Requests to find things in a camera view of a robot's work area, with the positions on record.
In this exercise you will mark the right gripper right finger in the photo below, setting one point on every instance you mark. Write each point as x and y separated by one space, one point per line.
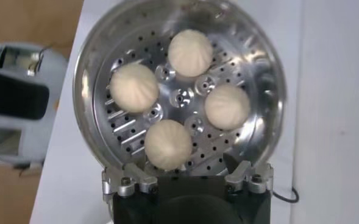
240 176

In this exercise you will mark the stainless steel steamer basket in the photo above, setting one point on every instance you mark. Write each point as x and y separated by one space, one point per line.
258 76

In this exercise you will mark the white steamed baozi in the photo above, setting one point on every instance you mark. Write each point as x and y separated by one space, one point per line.
168 144
134 88
227 107
190 53

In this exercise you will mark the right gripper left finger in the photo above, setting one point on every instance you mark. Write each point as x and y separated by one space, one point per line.
144 182

